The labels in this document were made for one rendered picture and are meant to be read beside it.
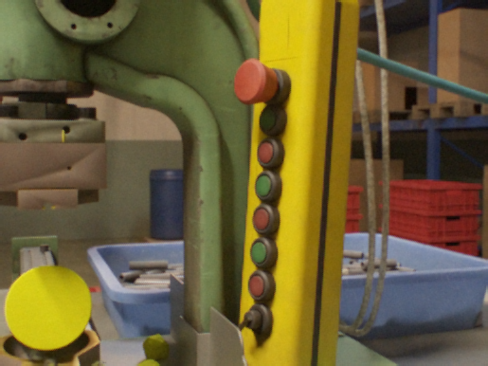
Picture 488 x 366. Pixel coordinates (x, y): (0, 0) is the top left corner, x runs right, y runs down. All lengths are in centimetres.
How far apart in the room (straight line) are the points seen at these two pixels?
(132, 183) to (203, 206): 834
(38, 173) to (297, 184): 22
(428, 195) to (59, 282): 384
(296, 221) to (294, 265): 4
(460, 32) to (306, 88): 629
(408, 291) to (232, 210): 40
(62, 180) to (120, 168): 838
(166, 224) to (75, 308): 700
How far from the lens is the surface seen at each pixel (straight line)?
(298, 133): 58
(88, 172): 54
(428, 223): 433
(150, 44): 62
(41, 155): 54
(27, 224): 888
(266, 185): 59
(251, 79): 58
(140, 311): 84
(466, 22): 692
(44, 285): 58
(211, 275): 62
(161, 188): 755
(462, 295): 103
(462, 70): 683
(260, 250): 59
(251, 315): 60
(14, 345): 68
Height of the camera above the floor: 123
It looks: 3 degrees down
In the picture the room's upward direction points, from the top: straight up
